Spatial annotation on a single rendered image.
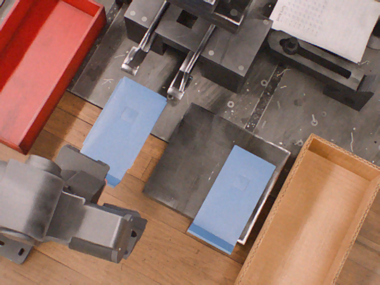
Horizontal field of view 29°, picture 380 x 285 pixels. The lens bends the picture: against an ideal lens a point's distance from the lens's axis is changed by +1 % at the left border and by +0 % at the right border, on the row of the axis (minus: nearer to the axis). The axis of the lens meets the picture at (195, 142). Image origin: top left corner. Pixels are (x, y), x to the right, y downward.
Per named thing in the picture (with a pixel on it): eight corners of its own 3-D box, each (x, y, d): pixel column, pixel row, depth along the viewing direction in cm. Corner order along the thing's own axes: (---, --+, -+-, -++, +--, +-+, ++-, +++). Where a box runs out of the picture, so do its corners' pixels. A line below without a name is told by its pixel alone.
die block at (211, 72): (126, 38, 118) (124, 18, 111) (156, -13, 121) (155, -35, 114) (238, 95, 117) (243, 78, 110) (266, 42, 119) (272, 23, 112)
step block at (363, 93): (322, 93, 117) (335, 73, 109) (329, 77, 118) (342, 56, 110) (359, 111, 117) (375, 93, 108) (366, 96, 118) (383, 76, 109)
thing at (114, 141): (70, 168, 104) (68, 164, 101) (124, 76, 107) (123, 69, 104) (114, 191, 103) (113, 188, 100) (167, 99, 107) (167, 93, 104)
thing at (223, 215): (186, 234, 109) (186, 230, 106) (234, 145, 113) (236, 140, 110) (228, 257, 108) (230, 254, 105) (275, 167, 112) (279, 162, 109)
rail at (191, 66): (184, 76, 110) (185, 70, 108) (225, 4, 114) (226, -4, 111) (188, 78, 110) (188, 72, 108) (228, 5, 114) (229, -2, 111)
